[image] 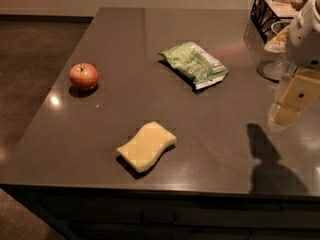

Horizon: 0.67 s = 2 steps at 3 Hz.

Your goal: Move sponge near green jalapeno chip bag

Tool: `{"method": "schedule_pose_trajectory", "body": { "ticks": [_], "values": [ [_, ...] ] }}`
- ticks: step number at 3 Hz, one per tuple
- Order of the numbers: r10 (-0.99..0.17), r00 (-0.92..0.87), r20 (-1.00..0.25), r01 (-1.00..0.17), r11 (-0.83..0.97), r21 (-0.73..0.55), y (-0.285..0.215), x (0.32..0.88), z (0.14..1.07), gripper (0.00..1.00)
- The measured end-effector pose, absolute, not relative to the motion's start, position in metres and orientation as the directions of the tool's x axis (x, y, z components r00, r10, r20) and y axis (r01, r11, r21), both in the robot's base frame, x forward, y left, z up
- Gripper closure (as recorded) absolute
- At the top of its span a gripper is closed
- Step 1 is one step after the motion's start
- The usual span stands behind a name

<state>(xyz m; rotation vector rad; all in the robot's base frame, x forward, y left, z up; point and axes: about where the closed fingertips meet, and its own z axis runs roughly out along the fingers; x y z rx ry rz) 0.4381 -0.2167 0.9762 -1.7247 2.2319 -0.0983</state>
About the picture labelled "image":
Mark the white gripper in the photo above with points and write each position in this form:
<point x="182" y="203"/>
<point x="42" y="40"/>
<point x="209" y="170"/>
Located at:
<point x="304" y="40"/>

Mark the yellow sponge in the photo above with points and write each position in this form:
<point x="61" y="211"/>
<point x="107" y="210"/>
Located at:
<point x="144" y="149"/>

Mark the green jalapeno chip bag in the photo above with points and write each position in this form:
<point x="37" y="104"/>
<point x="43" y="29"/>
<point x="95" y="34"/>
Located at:
<point x="194" y="63"/>

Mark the clear glass jar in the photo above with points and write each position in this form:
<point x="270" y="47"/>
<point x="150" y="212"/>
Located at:
<point x="269" y="65"/>

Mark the red apple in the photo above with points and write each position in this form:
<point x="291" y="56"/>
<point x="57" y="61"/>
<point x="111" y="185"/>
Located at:
<point x="84" y="76"/>

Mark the dark cabinet drawer front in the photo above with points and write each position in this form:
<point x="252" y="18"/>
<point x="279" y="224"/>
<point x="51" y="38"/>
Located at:
<point x="115" y="218"/>

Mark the black wire basket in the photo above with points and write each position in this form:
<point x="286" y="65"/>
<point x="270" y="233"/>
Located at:
<point x="266" y="12"/>

